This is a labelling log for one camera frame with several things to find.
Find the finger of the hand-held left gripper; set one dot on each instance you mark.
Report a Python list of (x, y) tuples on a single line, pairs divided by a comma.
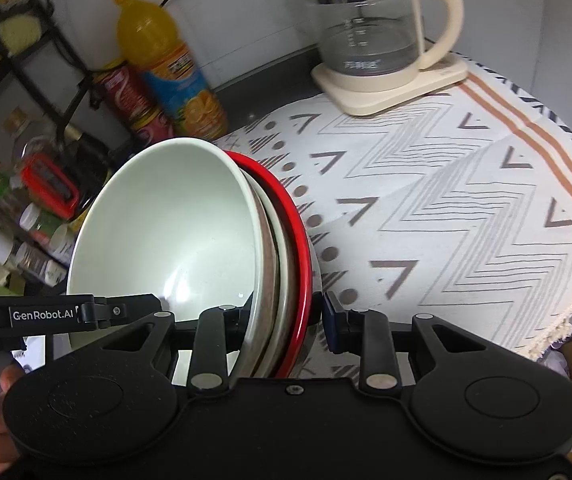
[(126, 309)]

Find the patterned white table cloth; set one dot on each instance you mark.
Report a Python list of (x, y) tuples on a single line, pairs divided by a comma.
[(440, 200)]

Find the red drink can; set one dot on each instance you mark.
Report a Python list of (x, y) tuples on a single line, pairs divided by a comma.
[(153, 127), (123, 92)]

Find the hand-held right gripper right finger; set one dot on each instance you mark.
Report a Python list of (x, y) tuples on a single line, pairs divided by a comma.
[(331, 321)]

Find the orange juice bottle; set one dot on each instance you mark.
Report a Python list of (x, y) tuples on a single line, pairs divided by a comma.
[(166, 55)]

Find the cream kettle base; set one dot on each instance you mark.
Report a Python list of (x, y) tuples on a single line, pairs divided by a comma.
[(365, 95)]

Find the red lidded container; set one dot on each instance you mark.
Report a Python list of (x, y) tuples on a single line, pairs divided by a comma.
[(48, 185)]

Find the brown rimmed bowl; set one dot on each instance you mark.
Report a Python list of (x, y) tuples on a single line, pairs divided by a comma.
[(268, 260)]

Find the grey plate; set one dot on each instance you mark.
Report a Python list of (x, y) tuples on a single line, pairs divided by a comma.
[(286, 270)]

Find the bag of pale grains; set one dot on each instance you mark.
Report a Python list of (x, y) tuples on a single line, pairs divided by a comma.
[(18, 34)]

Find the black metal rack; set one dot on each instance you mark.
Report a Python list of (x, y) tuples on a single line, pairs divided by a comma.
[(51, 45)]

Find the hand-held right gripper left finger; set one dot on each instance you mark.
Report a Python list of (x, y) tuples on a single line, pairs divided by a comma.
[(211, 340)]

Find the clear glass jar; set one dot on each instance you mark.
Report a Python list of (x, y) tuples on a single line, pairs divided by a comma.
[(33, 135)]

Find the white capped spice jar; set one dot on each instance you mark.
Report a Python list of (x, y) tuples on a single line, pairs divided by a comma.
[(36, 217), (61, 245)]

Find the white bowl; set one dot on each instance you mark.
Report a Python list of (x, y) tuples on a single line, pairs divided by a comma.
[(166, 225)]

